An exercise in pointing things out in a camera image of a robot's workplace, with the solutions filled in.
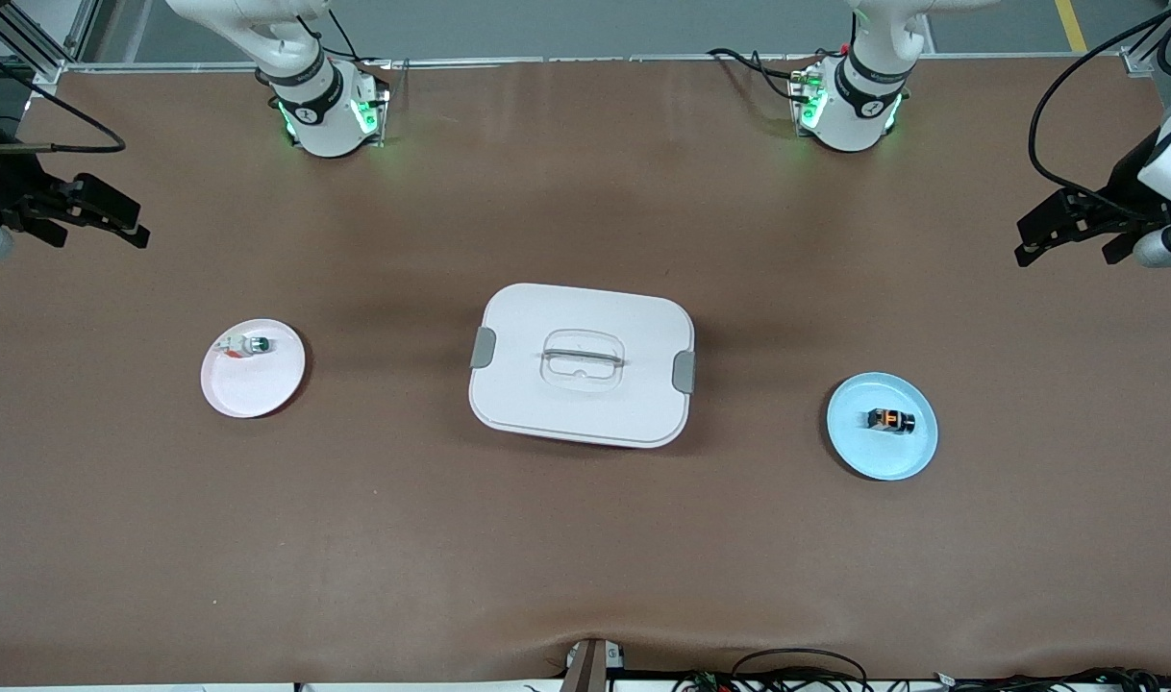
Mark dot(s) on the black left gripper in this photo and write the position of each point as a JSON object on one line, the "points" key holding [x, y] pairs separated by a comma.
{"points": [[1123, 185]]}

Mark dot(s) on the black orange switch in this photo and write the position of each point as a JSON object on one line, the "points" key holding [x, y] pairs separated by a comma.
{"points": [[891, 421]]}

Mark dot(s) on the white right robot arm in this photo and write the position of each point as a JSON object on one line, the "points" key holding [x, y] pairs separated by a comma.
{"points": [[326, 115]]}

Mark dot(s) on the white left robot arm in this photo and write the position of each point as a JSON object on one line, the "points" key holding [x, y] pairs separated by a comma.
{"points": [[850, 111]]}

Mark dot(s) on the green white push button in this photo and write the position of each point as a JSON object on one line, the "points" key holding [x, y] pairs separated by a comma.
{"points": [[249, 346]]}

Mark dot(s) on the pale pink round plate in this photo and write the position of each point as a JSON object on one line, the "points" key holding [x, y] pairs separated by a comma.
{"points": [[249, 389]]}

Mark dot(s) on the light blue round plate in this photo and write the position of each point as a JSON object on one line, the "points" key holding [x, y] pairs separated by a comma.
{"points": [[879, 457]]}

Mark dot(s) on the brown table mat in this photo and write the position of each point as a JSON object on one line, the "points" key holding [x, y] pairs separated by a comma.
{"points": [[355, 538]]}

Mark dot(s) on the white lidded storage box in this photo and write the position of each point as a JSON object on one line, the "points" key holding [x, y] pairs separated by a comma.
{"points": [[585, 408]]}

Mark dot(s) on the aluminium frame post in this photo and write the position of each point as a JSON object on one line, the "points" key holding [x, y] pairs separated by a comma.
{"points": [[47, 67], [1148, 62]]}

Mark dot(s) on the brown camera post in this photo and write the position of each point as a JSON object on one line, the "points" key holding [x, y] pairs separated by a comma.
{"points": [[585, 668]]}

